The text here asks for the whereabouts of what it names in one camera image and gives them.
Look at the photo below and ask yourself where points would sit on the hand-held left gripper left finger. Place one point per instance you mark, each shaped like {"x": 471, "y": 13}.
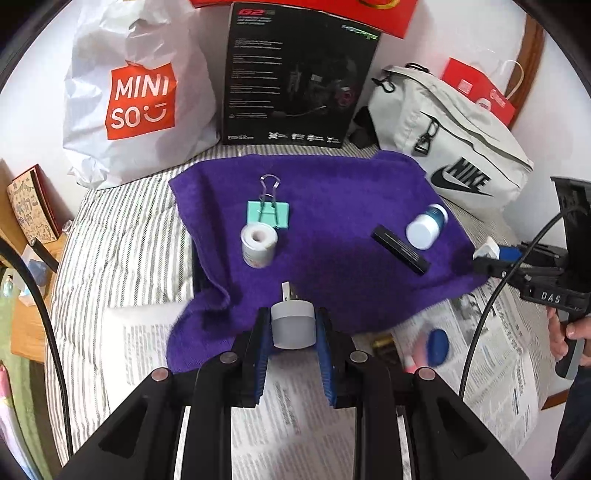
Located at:
{"x": 261, "y": 360}

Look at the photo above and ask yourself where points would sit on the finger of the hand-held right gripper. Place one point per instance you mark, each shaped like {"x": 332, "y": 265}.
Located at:
{"x": 510, "y": 254}
{"x": 494, "y": 266}

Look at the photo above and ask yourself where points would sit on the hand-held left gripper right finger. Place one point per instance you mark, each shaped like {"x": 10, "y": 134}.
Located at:
{"x": 325, "y": 364}

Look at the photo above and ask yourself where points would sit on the white USB charger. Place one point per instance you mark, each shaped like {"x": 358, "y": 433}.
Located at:
{"x": 293, "y": 323}

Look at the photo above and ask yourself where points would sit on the dark brown bottle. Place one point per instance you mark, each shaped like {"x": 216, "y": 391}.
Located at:
{"x": 383, "y": 344}

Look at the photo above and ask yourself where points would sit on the blue and white bottle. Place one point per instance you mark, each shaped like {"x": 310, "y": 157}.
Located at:
{"x": 420, "y": 230}

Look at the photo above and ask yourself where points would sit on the pink highlighter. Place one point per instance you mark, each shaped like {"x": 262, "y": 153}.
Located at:
{"x": 418, "y": 350}

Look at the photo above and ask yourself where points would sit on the black tube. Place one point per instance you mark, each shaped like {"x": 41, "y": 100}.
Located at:
{"x": 401, "y": 249}

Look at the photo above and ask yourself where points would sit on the blue and pink case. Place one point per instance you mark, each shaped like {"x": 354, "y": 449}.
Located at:
{"x": 438, "y": 346}

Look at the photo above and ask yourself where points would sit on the white tape roll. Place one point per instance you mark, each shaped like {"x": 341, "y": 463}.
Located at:
{"x": 258, "y": 251}

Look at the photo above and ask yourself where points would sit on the green binder clip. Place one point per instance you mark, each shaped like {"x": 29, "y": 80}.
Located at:
{"x": 256, "y": 214}

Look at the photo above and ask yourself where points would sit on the person's right hand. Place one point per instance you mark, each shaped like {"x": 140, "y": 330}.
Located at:
{"x": 554, "y": 327}

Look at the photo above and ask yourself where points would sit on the newspaper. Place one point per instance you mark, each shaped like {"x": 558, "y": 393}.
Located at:
{"x": 295, "y": 424}

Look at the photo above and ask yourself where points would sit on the grey waist bag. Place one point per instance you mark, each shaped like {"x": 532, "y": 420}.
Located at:
{"x": 461, "y": 129}

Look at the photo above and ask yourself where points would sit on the purple towel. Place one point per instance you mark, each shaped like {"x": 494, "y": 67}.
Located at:
{"x": 332, "y": 207}

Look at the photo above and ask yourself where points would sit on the person's dark clothing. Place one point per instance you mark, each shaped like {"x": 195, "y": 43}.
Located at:
{"x": 577, "y": 424}

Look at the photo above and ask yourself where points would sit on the striped bed sheet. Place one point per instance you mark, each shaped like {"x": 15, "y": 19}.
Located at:
{"x": 115, "y": 254}

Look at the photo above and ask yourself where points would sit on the wooden nightstand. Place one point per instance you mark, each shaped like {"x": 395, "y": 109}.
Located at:
{"x": 27, "y": 327}

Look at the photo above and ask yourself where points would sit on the black cylinder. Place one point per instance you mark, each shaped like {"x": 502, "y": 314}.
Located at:
{"x": 46, "y": 258}

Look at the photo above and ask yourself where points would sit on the green cloth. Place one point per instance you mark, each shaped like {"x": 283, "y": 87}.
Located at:
{"x": 11, "y": 378}

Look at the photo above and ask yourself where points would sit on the tiny clear bottle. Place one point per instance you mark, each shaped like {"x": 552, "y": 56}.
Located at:
{"x": 8, "y": 285}

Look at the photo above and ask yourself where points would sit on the black headset box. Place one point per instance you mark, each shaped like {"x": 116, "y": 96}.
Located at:
{"x": 277, "y": 92}

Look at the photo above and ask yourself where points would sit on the patterned notebook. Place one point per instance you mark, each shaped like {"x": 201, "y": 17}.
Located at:
{"x": 32, "y": 203}

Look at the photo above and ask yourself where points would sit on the white plastic shopping bag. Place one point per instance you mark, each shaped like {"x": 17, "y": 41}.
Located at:
{"x": 138, "y": 101}

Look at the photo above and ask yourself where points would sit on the wooden door frame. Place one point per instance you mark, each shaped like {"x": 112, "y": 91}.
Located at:
{"x": 531, "y": 60}

